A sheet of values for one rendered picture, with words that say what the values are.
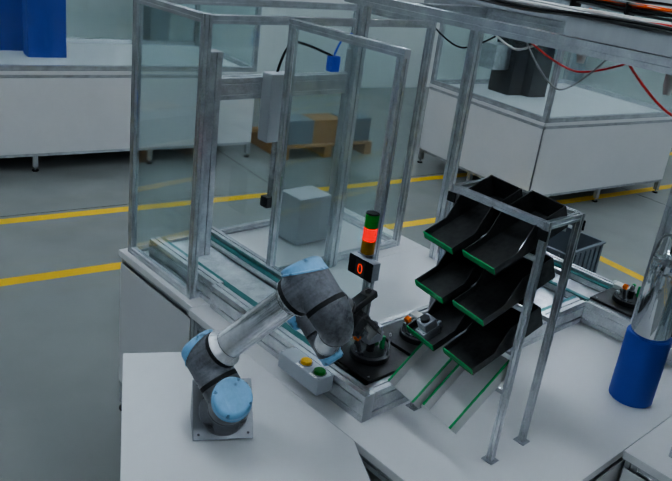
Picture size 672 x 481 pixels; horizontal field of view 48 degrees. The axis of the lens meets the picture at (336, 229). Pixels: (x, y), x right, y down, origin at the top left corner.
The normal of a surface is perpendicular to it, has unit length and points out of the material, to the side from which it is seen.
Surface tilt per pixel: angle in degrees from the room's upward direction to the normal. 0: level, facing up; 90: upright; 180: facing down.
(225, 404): 52
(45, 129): 90
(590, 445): 0
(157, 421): 0
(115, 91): 90
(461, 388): 45
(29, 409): 0
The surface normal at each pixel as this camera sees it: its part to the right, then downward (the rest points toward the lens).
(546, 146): 0.56, 0.37
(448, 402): -0.51, -0.59
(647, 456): 0.12, -0.92
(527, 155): -0.82, 0.11
